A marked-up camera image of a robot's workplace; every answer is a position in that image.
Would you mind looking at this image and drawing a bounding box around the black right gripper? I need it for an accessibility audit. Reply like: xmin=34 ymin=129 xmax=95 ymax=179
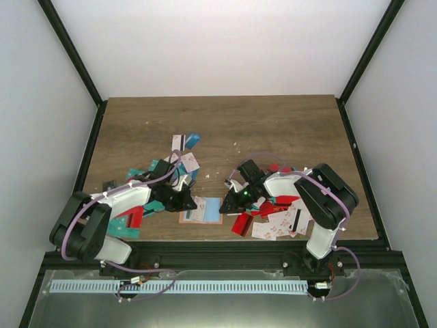
xmin=219 ymin=184 xmax=258 ymax=215

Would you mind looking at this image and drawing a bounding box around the pink leather card holder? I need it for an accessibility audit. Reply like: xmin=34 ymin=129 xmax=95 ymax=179
xmin=179 ymin=196 xmax=223 ymax=225

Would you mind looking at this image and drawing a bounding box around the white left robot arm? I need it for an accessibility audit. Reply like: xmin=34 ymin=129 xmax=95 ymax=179
xmin=49 ymin=160 xmax=197 ymax=276

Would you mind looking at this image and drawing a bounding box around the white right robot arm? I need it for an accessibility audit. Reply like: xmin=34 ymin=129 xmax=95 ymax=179
xmin=219 ymin=159 xmax=359 ymax=275

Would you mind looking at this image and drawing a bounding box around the red card with stripe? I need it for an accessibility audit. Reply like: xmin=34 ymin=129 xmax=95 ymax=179
xmin=231 ymin=213 xmax=253 ymax=237

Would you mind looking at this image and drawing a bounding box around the white card with stripe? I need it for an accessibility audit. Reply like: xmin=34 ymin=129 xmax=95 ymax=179
xmin=171 ymin=135 xmax=186 ymax=152

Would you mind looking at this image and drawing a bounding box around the teal card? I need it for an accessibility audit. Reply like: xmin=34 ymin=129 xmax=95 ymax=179
xmin=107 ymin=217 xmax=140 ymax=238

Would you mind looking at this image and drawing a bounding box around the blue card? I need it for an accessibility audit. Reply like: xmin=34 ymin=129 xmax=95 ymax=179
xmin=185 ymin=133 xmax=201 ymax=150

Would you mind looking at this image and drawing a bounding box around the black membership card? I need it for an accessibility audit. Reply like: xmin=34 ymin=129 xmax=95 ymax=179
xmin=102 ymin=180 xmax=117 ymax=191

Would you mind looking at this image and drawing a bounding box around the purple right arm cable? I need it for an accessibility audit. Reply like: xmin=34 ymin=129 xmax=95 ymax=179
xmin=228 ymin=152 xmax=362 ymax=301

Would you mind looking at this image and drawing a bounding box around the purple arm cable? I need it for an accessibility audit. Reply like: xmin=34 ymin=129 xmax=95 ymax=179
xmin=60 ymin=152 xmax=182 ymax=303
xmin=228 ymin=152 xmax=362 ymax=301

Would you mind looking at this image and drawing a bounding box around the light blue slotted rail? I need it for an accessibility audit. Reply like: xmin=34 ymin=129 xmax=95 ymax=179
xmin=49 ymin=279 xmax=308 ymax=295

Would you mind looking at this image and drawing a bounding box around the black aluminium frame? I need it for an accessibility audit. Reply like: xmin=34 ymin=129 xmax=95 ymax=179
xmin=39 ymin=1 xmax=428 ymax=327

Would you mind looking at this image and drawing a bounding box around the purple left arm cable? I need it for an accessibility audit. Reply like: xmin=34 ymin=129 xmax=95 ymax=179
xmin=60 ymin=152 xmax=182 ymax=303

